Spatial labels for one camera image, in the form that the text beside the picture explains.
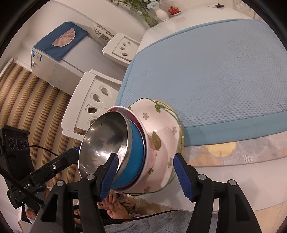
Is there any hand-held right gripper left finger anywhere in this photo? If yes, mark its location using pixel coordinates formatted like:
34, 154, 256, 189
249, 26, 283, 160
34, 153, 119, 233

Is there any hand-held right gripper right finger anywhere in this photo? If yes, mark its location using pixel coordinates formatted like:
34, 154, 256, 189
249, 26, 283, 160
173, 153, 262, 233

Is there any blue steel bowl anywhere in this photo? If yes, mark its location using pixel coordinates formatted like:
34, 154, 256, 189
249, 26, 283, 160
78, 110, 145, 191

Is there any pink cartoon bowl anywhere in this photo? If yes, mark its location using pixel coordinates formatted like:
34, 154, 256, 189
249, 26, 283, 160
108, 106, 151, 193

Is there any pentagonal floral plate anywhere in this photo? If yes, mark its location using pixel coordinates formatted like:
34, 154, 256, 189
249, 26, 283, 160
121, 98, 183, 196

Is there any red steel bowl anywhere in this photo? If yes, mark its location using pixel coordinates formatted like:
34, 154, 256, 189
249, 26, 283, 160
105, 106, 148, 191

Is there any person's left hand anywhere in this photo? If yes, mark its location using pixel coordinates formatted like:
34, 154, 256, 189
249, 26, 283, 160
25, 208, 38, 222

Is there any person's fleece robe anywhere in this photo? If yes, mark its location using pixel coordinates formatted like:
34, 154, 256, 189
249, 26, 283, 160
103, 211, 199, 233

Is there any beige striped curtain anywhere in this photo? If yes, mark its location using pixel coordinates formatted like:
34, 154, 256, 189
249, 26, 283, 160
0, 60, 90, 186

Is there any white dining chair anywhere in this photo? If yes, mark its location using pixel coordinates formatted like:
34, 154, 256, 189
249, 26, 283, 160
102, 33, 141, 68
61, 69, 123, 141

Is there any patterned tablecloth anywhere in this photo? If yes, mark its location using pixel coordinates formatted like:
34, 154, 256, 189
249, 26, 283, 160
183, 132, 287, 167

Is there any small white fridge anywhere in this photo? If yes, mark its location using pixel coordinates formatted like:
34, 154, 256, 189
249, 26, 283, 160
30, 34, 126, 89

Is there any light blue table mat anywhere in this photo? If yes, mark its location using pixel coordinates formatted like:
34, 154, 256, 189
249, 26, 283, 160
115, 19, 287, 147

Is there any blue fridge cover cloth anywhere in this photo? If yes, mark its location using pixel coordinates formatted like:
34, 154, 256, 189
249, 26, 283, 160
33, 22, 88, 61

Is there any white patterned panel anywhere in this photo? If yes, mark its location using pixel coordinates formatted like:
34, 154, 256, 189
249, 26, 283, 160
92, 21, 117, 42

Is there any glass vase with dried flowers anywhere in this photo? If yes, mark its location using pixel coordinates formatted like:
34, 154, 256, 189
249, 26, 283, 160
110, 0, 159, 28

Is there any white vase with blue flowers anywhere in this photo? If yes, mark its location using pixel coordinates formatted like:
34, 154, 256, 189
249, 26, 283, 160
143, 0, 170, 22

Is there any red teacup with saucer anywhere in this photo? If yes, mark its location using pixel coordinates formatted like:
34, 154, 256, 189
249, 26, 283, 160
168, 6, 182, 16

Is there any black cable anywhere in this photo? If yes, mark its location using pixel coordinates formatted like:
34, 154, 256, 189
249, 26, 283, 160
0, 167, 44, 203
75, 208, 180, 224
29, 145, 59, 157

